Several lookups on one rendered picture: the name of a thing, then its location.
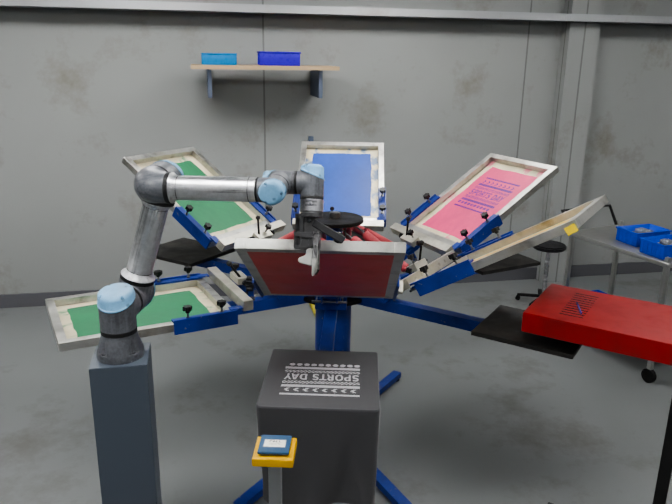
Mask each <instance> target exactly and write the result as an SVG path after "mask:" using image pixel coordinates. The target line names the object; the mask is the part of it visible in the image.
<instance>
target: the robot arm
mask: <svg viewBox="0 0 672 504"><path fill-rule="evenodd" d="M324 181H325V179H324V167H323V166H321V165H319V164H303V165H301V169H300V171H299V170H298V171H281V170H271V171H265V172H264V173H263V176H262V177H226V176H184V173H183V171H182V169H181V168H180V167H179V166H178V165H177V164H176V163H174V162H172V161H169V160H160V161H156V162H154V163H153V164H151V165H149V166H146V167H144V168H142V169H141V170H140V171H139V172H138V173H137V174H136V176H135V178H134V189H135V192H136V194H137V195H138V196H139V199H140V200H141V201H142V207H141V211H140V215H139V219H138V223H137V228H136V232H135V236H134V240H133V244H132V248H131V252H130V256H129V260H128V264H127V267H126V268H124V269H122V270H121V273H120V277H119V281H118V283H114V284H110V286H108V285H107V286H105V287H103V288H102V289H101V290H100V291H99V292H98V295H97V307H98V314H99V325H100V340H99V344H98V347H97V352H96V354H97V360H98V361H99V362H101V363H103V364H107V365H123V364H128V363H132V362H134V361H137V360H139V359H140V358H142V357H143V356H144V353H145V351H144V345H143V343H142V340H141V338H140V336H139V334H138V331H137V318H136V316H137V314H139V312H140V311H141V310H142V309H143V308H144V307H146V306H147V305H148V304H149V303H150V302H151V301H152V299H153V297H154V295H155V290H156V288H155V283H154V282H155V276H154V274H153V273H152V272H153V268H154V264H155V260H156V256H157V253H158V249H159V245H160V241H161V237H162V233H163V229H164V225H165V222H166V218H167V214H168V210H169V209H171V208H173V207H174V206H175V202H176V201H177V200H191V201H230V202H263V203H265V204H267V205H276V204H278V203H280V202H281V201H282V200H283V199H284V198H285V196H286V195H287V194H300V212H302V213H301V214H296V213H295V229H294V231H295V232H293V234H294V248H295V249H300V250H306V254H305V255H304V256H302V257H299V259H298V262H299V263H301V264H304V265H308V266H311V267H312V276H314V275H317V273H318V272H319V269H320V248H321V234H322V233H324V234H326V235H327V236H329V237H331V238H332V239H333V241H334V242H335V243H341V244H342V243H343V242H344V240H345V236H344V235H343V233H341V232H336V231H334V230H333V229H331V228H329V227H328V226H326V225H324V224H323V223H321V222H319V221H318V220H316V219H315V218H323V213H322V212H323V206H324ZM309 219H311V222H308V220H309Z"/></svg>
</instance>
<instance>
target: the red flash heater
mask: <svg viewBox="0 0 672 504"><path fill-rule="evenodd" d="M576 302H578V304H579V307H580V309H581V312H582V314H580V311H579V309H578V306H577V304H576ZM521 331H523V332H527V333H532V334H536V335H540V336H545V337H549V338H553V339H558V340H562V341H566V342H571V343H575V344H580V345H584V346H588V347H593V348H597V349H601V350H606V351H610V352H614V353H619V354H623V355H627V356H632V357H636V358H640V359H645V360H649V361H654V362H658V363H662V364H667V365H671V366H672V306H668V305H663V304H658V303H653V302H647V301H642V300H637V299H631V298H626V297H621V296H615V295H610V294H605V293H599V292H594V291H589V290H584V289H578V288H573V287H568V286H562V285H557V284H551V285H550V286H549V287H548V288H547V289H546V290H545V291H544V292H543V293H542V294H541V295H540V296H539V297H538V298H537V299H536V300H535V301H534V302H533V303H532V304H531V305H530V306H529V307H528V308H527V309H526V310H525V311H524V312H523V317H522V327H521Z"/></svg>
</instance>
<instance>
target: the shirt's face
mask: <svg viewBox="0 0 672 504"><path fill-rule="evenodd" d="M287 362H290V363H322V364H353V365H360V397H330V396H300V395H279V392H280V388H281V384H282V380H283V376H284V372H285V368H286V364H287ZM258 405H259V406H277V407H306V408H336V409H365V410H377V409H378V386H377V362H376V352H354V351H322V350H290V349H274V352H273V355H272V358H271V362H270V365H269V368H268V372H267V375H266V378H265V382H264V385H263V388H262V392H261V395H260V398H259V402H258Z"/></svg>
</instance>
